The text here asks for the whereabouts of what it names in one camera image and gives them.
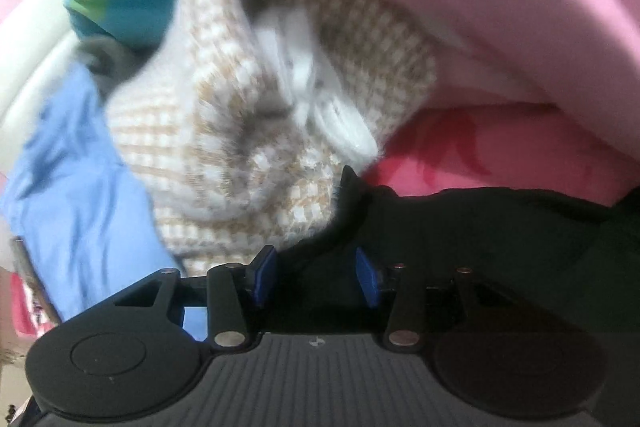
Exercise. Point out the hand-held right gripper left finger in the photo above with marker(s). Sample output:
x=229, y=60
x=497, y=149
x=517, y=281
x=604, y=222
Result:
x=265, y=277

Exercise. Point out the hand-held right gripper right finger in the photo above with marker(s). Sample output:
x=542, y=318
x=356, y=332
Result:
x=365, y=277

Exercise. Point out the black pants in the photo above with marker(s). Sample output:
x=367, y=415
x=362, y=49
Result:
x=500, y=232

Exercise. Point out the beige checked knit sweater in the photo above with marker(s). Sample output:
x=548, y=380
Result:
x=210, y=132

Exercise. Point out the pink floral bed sheet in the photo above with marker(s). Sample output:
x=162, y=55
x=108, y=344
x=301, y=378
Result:
x=500, y=147

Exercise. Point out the light blue garment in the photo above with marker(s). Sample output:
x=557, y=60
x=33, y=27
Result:
x=75, y=207

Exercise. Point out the white cloth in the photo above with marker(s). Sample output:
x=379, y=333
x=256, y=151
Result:
x=310, y=77

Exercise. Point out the white padded headboard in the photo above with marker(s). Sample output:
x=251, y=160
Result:
x=30, y=72

